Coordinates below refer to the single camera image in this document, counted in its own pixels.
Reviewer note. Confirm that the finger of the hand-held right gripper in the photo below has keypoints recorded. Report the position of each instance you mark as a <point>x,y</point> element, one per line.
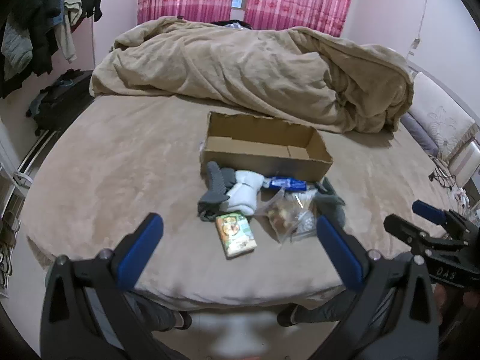
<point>401,228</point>
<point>427,210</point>

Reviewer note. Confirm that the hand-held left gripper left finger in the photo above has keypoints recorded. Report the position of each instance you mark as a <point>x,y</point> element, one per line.
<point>140,247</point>

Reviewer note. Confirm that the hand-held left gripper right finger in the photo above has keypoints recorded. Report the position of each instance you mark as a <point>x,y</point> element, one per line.
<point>339,251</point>

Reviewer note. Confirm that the clear bag of white tablets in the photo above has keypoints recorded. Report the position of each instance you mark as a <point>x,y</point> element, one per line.
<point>305,225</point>

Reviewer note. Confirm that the plain grey sock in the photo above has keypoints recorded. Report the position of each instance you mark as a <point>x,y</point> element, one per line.
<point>332,204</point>

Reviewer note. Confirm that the clear bag of snacks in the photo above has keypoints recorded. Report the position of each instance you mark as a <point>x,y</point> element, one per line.
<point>283,213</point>

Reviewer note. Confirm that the blue tissue packet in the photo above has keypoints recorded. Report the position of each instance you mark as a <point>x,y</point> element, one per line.
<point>288,184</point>

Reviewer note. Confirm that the green printed packet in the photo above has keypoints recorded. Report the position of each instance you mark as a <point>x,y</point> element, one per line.
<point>234,234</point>

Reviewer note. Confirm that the grey ribbed sock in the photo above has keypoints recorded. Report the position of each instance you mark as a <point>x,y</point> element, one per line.
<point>217,191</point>

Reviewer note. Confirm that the white sock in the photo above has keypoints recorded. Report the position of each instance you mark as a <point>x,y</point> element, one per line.
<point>242,195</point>

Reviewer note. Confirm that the cardboard box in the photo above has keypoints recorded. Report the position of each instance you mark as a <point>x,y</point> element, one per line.
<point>243,161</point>

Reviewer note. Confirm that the person's right hand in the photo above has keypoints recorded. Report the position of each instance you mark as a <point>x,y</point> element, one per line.
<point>470,302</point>

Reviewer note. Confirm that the white bedside box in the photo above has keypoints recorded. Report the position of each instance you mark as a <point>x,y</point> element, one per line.
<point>467,163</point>

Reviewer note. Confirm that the purple pillow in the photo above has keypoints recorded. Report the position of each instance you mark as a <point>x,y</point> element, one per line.
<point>418,135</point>

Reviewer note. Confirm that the person's right shoe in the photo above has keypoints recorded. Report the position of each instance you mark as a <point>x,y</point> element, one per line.
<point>296,315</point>

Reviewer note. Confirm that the person's shoe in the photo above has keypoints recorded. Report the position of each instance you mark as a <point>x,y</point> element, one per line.
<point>176,317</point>
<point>296,315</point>

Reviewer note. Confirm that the person's left shoe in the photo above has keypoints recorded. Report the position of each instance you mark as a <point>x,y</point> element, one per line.
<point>176,317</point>

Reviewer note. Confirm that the white floral pillow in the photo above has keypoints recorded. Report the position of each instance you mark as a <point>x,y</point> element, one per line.
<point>438,112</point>

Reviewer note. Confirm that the grey curved headboard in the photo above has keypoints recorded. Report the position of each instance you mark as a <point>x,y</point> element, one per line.
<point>450,92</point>

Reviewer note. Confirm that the shoes on rack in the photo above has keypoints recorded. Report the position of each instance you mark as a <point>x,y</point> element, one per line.
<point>7,247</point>

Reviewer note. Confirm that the white metal rack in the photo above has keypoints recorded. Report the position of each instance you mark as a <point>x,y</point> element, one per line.
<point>32,161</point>

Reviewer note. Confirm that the black suitcase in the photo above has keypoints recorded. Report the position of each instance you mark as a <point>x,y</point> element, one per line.
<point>63,101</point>

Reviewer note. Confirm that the beige blanket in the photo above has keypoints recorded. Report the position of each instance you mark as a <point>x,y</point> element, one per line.
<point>243,67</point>

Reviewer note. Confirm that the grey quilted jacket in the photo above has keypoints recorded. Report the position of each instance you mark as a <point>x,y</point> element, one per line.
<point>17,50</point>

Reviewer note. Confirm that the dark cloth behind blanket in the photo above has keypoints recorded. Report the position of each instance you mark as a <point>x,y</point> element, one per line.
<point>230,24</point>

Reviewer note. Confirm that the cream hanging shirt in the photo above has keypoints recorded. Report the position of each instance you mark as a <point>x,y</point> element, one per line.
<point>71,15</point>

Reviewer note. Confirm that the dark hanging coats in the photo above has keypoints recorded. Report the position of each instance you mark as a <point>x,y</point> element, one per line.
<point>33,3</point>

